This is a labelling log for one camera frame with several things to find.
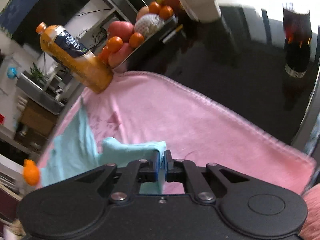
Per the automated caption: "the pink cartoon towel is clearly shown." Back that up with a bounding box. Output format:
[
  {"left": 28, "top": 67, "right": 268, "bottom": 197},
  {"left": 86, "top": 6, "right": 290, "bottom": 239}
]
[{"left": 39, "top": 72, "right": 316, "bottom": 194}]

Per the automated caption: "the black television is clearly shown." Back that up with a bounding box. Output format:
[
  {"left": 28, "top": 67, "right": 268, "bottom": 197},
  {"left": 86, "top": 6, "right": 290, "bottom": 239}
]
[{"left": 12, "top": 0, "right": 89, "bottom": 53}]

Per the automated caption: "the net-wrapped pale fruit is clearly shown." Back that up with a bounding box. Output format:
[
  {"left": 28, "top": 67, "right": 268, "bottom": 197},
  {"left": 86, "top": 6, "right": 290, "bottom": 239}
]
[{"left": 134, "top": 14, "right": 164, "bottom": 38}]

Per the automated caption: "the teal t-shirt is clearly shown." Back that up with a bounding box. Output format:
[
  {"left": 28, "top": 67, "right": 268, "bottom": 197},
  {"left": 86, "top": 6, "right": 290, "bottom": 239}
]
[{"left": 40, "top": 100, "right": 167, "bottom": 194}]

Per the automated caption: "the dark glass tumbler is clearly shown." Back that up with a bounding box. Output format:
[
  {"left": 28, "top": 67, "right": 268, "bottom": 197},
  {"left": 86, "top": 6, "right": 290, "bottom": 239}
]
[{"left": 283, "top": 3, "right": 312, "bottom": 79}]

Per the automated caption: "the wooden cabinet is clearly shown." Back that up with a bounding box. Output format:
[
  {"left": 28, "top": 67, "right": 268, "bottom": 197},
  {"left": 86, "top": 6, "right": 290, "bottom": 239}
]
[{"left": 14, "top": 99, "right": 58, "bottom": 153}]

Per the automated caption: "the metal fruit tray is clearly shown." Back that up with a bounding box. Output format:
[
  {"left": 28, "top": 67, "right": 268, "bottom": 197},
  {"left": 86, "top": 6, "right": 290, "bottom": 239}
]
[{"left": 114, "top": 15, "right": 178, "bottom": 73}]

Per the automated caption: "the bumpy orange citrus fruit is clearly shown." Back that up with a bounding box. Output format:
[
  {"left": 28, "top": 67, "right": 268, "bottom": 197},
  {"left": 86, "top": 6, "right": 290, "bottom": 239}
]
[{"left": 22, "top": 159, "right": 40, "bottom": 186}]

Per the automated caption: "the cigarette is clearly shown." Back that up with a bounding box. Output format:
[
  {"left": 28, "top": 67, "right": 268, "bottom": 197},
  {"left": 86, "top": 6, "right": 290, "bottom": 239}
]
[{"left": 162, "top": 24, "right": 183, "bottom": 44}]

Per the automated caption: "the large red apple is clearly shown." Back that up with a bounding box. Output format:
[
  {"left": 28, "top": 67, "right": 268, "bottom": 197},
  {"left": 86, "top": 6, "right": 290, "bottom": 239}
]
[{"left": 107, "top": 21, "right": 134, "bottom": 42}]

